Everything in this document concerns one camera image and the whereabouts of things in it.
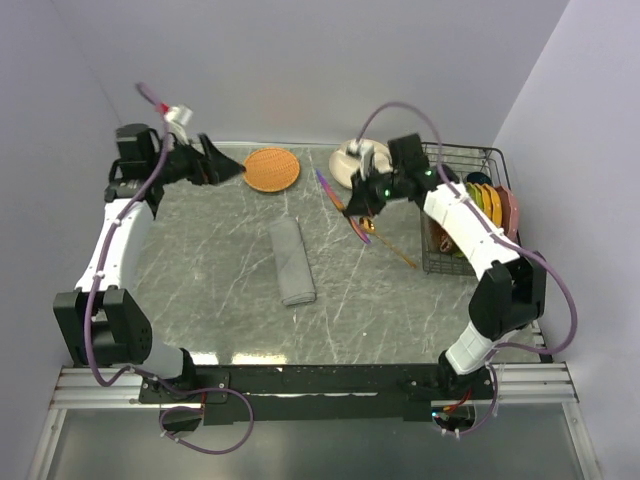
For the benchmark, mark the grey cloth napkin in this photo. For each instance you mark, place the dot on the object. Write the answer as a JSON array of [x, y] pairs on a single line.
[[293, 272]]

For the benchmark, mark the aluminium frame rail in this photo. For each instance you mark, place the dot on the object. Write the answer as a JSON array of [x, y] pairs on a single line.
[[518, 384]]

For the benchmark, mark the red patterned plate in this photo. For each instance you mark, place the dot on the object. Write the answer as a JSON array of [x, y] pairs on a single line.
[[442, 241]]

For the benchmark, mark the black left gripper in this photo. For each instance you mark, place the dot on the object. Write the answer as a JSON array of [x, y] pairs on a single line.
[[210, 168]]

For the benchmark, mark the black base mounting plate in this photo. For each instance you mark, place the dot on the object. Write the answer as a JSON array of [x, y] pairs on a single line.
[[318, 392]]

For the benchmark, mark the cream divided plate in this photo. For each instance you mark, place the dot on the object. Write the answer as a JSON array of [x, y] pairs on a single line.
[[342, 166]]

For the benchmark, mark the gold spoon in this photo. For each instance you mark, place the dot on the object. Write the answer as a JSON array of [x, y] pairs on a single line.
[[368, 226]]

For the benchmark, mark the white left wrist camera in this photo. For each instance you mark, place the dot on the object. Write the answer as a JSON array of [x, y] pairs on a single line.
[[178, 118]]

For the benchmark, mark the orange woven round coaster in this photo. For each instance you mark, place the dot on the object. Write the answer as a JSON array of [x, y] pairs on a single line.
[[271, 170]]

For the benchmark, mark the orange scalloped plate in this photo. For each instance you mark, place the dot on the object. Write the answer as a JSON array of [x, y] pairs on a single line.
[[496, 206]]

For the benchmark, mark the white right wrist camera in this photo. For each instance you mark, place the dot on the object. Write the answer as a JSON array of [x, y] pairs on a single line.
[[364, 150]]

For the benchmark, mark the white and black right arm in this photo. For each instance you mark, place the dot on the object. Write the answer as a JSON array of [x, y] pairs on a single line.
[[511, 288]]

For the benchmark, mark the green scalloped plate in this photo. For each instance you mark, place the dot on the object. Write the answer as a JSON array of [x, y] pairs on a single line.
[[475, 195]]

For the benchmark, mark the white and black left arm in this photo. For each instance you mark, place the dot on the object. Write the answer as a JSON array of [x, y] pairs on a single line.
[[100, 321]]

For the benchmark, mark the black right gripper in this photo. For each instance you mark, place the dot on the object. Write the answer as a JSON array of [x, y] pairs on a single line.
[[361, 200]]

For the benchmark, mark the yellow scalloped plate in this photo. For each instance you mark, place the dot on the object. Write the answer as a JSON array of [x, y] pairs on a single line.
[[486, 199]]

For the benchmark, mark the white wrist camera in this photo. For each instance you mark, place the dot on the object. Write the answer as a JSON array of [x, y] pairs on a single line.
[[178, 118], [364, 150]]

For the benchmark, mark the dark blue bowl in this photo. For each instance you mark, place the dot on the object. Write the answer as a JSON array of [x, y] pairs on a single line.
[[478, 177]]

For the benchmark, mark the iridescent purple knife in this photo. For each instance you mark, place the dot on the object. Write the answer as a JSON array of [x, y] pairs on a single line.
[[340, 207]]

